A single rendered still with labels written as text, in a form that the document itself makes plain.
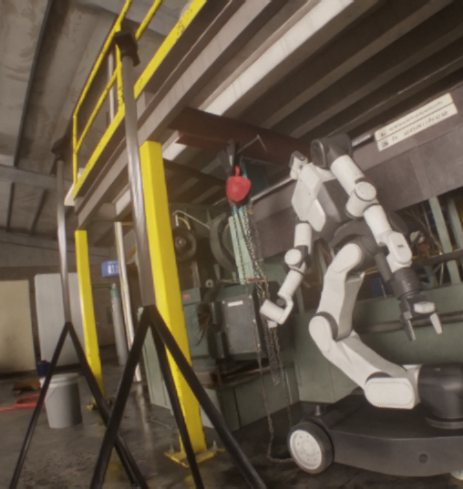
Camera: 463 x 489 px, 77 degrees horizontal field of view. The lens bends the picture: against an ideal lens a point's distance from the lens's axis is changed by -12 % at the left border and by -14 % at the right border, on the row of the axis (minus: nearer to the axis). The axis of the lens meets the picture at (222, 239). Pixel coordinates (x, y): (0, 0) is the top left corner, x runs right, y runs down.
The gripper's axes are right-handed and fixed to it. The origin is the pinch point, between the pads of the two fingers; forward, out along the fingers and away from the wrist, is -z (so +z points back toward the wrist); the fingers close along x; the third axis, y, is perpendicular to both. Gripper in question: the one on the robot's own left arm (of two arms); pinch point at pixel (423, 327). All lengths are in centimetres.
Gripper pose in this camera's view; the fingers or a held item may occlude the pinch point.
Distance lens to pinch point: 110.9
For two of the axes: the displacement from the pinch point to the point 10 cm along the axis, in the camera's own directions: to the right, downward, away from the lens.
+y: 0.3, -5.3, -8.5
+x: -9.9, 1.2, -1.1
